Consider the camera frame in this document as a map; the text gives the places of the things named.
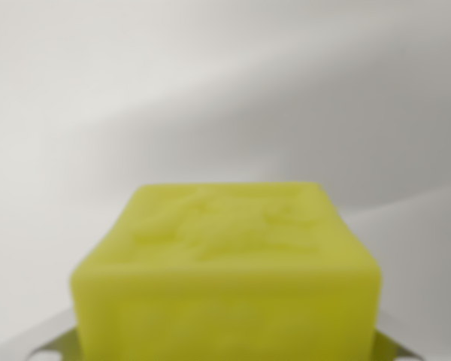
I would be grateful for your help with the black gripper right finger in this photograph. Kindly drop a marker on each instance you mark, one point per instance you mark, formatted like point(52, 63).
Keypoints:
point(389, 349)

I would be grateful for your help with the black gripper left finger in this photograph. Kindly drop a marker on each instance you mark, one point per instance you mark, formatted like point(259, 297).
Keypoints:
point(65, 347)

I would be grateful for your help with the yellow cube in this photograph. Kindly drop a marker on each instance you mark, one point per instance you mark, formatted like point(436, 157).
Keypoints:
point(225, 286)

